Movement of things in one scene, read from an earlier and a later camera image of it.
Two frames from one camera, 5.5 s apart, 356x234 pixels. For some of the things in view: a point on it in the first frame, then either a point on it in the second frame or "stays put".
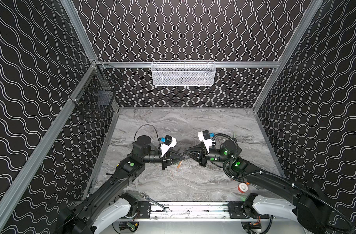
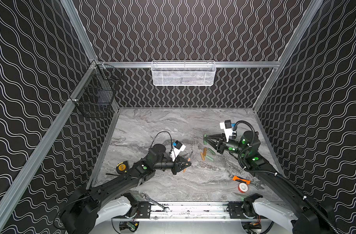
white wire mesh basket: x=183 y=73 stays put
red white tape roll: x=243 y=187 stays put
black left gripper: x=166 y=159 → x=177 y=164
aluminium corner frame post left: x=72 y=12 stays put
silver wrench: x=145 y=195 stays put
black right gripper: x=203 y=155 → x=220 y=143
